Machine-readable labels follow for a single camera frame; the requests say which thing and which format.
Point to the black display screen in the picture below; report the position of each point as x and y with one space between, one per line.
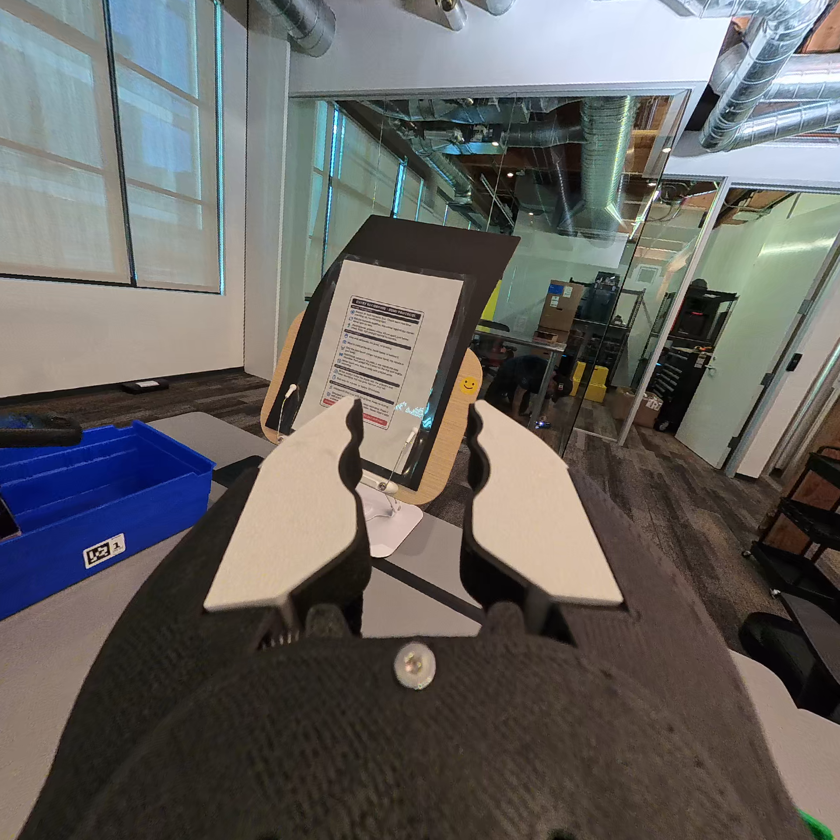
308 367

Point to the black backing board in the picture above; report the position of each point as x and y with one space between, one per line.
426 249

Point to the black flat device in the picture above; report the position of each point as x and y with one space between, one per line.
33 430

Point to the black tool cabinet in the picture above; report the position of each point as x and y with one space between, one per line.
695 367

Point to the white door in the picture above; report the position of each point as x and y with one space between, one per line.
754 328

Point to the open cardboard box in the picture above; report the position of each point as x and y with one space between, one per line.
636 407

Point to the green plastic bin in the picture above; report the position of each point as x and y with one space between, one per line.
821 831

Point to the blue plastic bin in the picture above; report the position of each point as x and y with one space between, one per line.
65 518

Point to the wooden board with smiley sticker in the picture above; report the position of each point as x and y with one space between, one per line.
453 426

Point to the silver air duct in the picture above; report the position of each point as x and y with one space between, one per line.
768 85
600 164
302 23

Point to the white instruction sheet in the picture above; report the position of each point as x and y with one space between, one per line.
387 308

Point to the white desk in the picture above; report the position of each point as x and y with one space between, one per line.
39 656

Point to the white stand base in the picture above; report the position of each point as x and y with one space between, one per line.
394 531

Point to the black utility cart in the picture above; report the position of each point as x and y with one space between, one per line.
807 518

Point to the cardboard box with label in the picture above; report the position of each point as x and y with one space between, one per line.
561 305

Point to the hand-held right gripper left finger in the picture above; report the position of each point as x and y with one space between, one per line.
295 512

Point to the black box on floor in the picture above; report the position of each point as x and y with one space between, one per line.
145 386

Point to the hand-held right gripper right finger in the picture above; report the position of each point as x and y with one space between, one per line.
544 518

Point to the metal shelf rack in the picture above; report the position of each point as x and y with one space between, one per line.
613 328

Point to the large window with blinds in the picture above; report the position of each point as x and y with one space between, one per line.
59 131

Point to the yellow storage bins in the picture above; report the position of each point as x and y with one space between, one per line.
590 387

